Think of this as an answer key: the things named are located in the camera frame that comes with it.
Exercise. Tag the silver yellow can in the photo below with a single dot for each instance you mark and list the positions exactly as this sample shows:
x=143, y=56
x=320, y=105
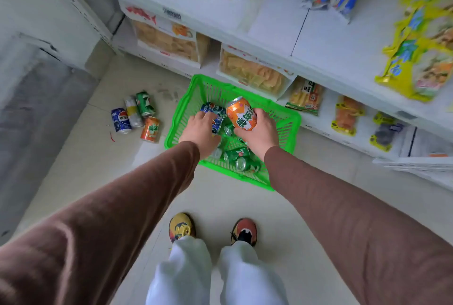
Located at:
x=133, y=112

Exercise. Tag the person's left leg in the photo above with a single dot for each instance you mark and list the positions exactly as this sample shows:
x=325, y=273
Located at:
x=184, y=273

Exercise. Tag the person's leg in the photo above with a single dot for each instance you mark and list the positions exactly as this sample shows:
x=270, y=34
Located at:
x=247, y=276
x=184, y=273

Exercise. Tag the green plastic basket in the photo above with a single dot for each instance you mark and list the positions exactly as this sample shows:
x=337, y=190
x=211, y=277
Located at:
x=296, y=131

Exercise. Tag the person's right forearm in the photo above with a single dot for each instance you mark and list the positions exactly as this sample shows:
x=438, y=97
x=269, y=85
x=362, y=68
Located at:
x=354, y=230

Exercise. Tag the large fish crisp bag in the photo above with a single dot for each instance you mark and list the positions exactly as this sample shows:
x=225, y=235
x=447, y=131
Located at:
x=166, y=42
x=251, y=74

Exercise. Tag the Pepsi can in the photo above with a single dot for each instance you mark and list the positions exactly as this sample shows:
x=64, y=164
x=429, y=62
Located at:
x=121, y=120

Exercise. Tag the person's right hand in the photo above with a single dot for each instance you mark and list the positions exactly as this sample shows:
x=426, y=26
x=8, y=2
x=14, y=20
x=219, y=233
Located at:
x=262, y=136

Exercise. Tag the orange snack packet yellow label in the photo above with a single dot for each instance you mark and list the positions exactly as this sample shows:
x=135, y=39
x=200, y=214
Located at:
x=347, y=119

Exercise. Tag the green 7up can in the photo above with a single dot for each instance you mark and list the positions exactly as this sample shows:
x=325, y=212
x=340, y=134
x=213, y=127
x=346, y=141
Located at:
x=145, y=103

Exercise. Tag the red right shoe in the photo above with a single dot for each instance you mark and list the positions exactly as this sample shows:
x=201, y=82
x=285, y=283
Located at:
x=245, y=230

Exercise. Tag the dark snack packet yellow label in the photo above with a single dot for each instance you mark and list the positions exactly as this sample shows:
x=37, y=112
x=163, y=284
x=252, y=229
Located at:
x=385, y=134

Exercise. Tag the pile of cans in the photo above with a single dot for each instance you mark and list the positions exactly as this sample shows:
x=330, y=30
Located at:
x=244, y=165

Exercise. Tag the person's left forearm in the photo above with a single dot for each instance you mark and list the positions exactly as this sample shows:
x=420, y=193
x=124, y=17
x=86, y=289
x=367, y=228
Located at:
x=99, y=230

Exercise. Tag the person's left hand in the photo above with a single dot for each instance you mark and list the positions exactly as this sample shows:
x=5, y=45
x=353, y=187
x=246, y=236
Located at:
x=200, y=133

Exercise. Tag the yellow left shoe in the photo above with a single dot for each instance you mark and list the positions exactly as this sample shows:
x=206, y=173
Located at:
x=180, y=227

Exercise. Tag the small red scrap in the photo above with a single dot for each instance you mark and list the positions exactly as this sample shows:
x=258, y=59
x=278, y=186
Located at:
x=112, y=137

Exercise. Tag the yellow rice cracker packet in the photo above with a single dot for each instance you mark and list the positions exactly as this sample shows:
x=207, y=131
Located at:
x=306, y=96

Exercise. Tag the person's right leg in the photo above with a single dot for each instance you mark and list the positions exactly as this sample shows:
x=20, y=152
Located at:
x=247, y=276

